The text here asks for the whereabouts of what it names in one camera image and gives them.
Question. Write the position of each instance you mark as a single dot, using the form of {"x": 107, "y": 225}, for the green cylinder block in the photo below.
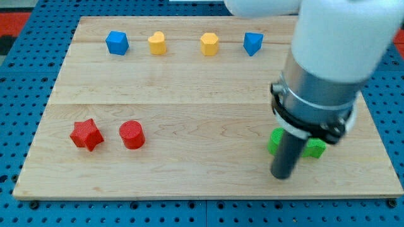
{"x": 274, "y": 140}

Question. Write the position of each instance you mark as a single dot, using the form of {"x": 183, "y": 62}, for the yellow hexagon block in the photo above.
{"x": 209, "y": 44}

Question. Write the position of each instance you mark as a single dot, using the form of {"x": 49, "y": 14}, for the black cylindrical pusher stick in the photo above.
{"x": 287, "y": 154}

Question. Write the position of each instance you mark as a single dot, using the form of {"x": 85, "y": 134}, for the green star block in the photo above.
{"x": 314, "y": 148}

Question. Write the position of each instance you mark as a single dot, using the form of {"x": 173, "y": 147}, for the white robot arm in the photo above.
{"x": 335, "y": 48}

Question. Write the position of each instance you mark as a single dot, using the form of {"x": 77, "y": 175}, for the blue triangle block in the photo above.
{"x": 252, "y": 42}

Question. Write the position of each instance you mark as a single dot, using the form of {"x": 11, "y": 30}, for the blue cube block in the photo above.
{"x": 117, "y": 43}

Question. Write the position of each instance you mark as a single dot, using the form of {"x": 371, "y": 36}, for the yellow heart block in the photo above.
{"x": 157, "y": 43}

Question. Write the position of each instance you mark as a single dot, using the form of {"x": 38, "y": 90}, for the red cylinder block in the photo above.
{"x": 132, "y": 135}

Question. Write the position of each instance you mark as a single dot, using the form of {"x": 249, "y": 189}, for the wooden board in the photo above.
{"x": 206, "y": 120}

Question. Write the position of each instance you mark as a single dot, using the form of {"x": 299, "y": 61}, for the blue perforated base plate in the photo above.
{"x": 35, "y": 36}

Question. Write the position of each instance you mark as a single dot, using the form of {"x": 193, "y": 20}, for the red star block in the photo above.
{"x": 86, "y": 135}

